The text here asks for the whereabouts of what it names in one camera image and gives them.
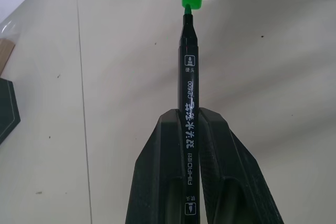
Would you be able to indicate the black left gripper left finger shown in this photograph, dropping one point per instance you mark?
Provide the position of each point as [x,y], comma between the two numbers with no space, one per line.
[157,166]

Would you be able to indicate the clear plastic container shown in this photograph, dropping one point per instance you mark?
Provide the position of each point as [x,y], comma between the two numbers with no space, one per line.
[9,28]

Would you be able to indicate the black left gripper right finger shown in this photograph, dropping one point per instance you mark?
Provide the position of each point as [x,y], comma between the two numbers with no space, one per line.
[231,182]

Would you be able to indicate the dark green box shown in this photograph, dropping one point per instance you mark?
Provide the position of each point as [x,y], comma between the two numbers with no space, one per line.
[8,111]

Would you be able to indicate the black marker with white print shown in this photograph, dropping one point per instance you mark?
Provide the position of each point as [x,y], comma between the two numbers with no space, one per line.
[189,90]

